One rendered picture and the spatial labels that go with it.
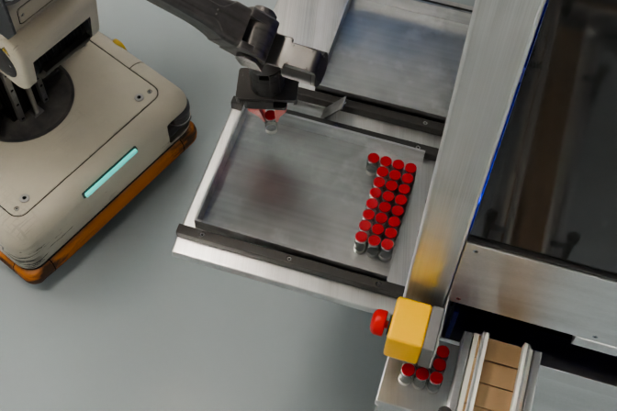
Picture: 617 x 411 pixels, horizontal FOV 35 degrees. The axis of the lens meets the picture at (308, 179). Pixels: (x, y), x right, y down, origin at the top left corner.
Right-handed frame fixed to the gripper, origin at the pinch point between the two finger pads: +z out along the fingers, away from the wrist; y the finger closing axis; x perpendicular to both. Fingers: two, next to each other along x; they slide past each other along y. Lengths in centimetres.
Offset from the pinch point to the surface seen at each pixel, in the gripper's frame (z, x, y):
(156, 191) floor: 95, 41, -42
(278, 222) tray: 9.1, -16.0, 2.3
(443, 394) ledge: 11, -45, 31
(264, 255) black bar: 7.4, -23.5, 0.8
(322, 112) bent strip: 9.0, 7.9, 8.5
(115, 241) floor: 94, 24, -50
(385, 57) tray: 9.3, 22.0, 19.7
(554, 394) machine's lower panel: 23, -39, 51
